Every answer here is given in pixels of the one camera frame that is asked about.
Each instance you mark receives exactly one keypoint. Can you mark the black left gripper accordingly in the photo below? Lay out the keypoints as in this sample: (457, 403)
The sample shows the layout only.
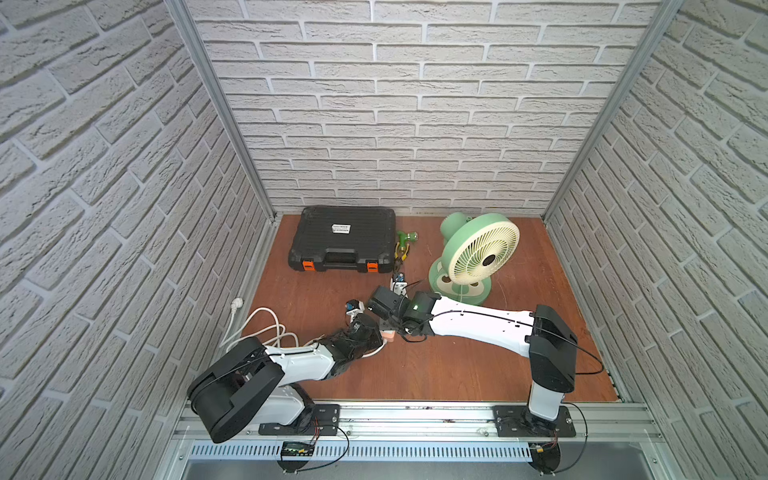
(367, 330)

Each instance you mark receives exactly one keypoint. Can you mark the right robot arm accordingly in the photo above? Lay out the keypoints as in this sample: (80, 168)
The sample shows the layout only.
(541, 336)

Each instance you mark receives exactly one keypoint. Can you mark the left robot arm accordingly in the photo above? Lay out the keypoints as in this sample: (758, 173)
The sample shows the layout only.
(257, 382)

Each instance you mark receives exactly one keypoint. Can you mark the green desk fan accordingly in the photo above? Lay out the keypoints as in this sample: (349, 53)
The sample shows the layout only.
(474, 249)

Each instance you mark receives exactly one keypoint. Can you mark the yellow black pliers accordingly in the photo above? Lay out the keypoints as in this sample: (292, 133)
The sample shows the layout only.
(399, 259)

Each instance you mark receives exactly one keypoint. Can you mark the black tool case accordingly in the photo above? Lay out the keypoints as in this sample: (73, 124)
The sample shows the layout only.
(357, 238)

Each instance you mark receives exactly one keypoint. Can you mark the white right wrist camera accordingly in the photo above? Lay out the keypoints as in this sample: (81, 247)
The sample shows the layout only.
(399, 284)

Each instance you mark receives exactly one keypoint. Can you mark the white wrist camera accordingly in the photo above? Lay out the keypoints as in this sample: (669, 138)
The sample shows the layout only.
(399, 284)
(354, 307)

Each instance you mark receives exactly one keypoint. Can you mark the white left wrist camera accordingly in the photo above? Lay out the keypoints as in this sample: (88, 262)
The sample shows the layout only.
(354, 307)

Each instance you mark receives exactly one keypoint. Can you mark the green hose nozzle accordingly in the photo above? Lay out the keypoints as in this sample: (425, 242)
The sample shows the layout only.
(405, 239)

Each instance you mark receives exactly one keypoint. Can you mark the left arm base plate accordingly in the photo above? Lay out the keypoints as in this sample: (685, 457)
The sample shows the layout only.
(316, 421)

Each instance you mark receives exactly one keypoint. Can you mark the aluminium front rail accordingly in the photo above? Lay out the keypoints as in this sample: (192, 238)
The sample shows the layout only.
(476, 432)

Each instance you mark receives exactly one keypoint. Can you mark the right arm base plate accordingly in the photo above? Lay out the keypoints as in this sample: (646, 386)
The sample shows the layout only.
(534, 421)

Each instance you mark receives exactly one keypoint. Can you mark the left aluminium corner post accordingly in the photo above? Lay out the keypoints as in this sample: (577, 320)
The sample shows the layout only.
(186, 26)

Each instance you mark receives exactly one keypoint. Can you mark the aluminium corner post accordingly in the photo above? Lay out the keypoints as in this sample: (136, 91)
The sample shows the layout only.
(186, 26)
(663, 17)

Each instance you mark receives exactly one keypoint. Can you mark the right aluminium corner post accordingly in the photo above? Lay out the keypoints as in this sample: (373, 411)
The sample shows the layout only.
(663, 17)

